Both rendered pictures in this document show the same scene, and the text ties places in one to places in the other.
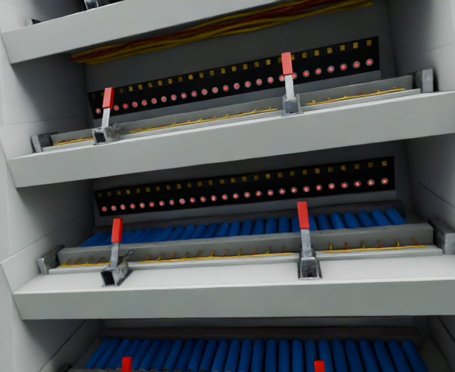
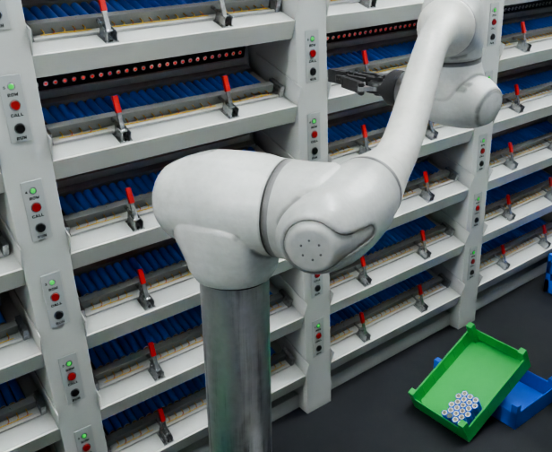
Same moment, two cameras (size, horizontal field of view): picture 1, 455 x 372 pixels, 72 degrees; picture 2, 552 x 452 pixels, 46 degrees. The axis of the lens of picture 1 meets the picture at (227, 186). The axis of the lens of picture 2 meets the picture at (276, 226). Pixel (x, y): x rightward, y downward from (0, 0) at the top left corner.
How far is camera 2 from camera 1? 1.18 m
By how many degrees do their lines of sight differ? 55
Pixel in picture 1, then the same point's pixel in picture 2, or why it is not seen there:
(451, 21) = not seen: outside the picture
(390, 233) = (256, 89)
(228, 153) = (194, 49)
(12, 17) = not seen: outside the picture
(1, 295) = (43, 164)
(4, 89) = not seen: outside the picture
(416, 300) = (273, 119)
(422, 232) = (269, 86)
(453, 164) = (284, 51)
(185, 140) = (172, 41)
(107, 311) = (124, 158)
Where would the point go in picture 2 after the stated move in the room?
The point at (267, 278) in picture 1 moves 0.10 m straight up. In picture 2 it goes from (213, 121) to (210, 75)
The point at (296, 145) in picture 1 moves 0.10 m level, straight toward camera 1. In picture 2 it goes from (228, 44) to (254, 48)
